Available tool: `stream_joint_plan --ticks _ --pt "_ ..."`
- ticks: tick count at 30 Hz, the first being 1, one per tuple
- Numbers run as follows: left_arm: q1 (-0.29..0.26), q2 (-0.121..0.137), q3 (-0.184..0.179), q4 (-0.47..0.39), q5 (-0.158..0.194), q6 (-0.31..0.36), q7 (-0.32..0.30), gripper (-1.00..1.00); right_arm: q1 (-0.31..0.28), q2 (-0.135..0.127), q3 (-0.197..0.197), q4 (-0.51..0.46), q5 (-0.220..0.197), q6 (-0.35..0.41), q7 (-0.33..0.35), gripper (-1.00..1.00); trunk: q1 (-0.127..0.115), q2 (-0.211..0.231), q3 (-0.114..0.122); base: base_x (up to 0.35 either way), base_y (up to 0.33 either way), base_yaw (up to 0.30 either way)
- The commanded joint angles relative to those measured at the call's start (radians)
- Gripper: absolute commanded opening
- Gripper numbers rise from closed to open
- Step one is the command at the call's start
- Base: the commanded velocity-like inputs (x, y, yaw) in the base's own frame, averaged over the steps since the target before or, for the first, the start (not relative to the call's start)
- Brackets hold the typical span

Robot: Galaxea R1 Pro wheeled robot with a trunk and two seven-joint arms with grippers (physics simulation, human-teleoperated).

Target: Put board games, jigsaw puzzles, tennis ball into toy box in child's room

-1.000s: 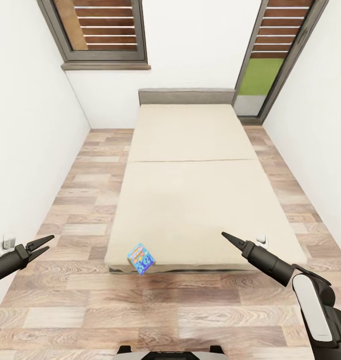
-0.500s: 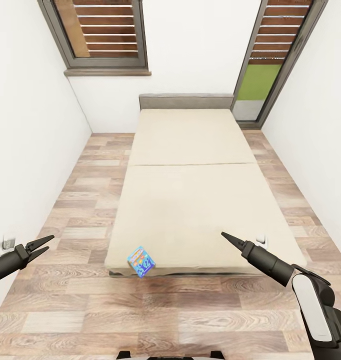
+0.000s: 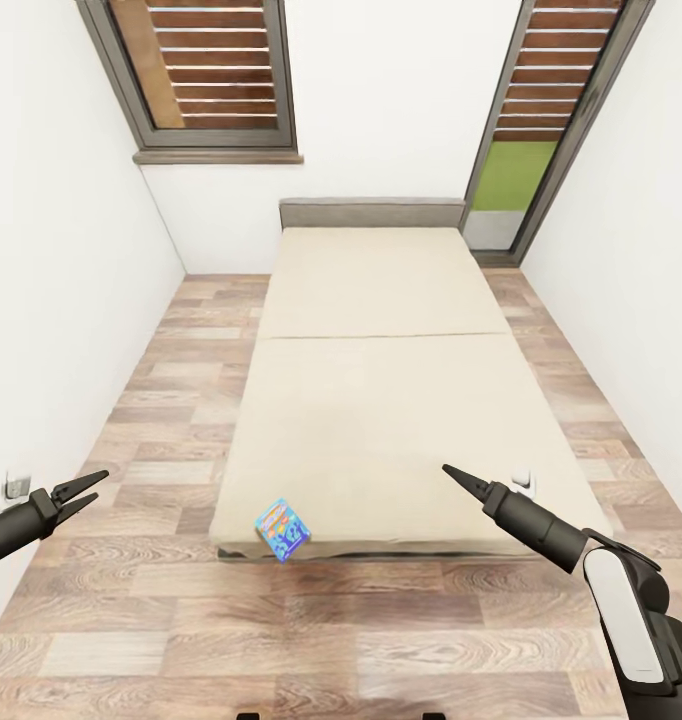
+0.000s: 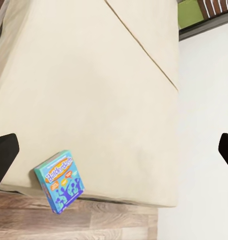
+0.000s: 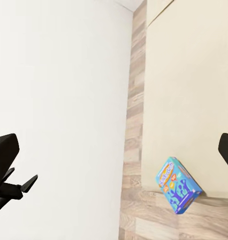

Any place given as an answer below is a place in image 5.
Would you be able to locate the bed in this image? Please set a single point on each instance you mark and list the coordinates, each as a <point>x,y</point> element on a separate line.
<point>186,94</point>

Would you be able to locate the board game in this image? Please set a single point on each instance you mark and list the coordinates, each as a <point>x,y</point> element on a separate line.
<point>177,185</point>

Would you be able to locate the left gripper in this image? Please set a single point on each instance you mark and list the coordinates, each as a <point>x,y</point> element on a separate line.
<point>14,192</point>

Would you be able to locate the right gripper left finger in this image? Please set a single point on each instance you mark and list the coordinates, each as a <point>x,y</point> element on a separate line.
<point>9,149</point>

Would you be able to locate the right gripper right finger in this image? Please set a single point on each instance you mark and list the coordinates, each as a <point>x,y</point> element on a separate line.
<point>223,146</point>

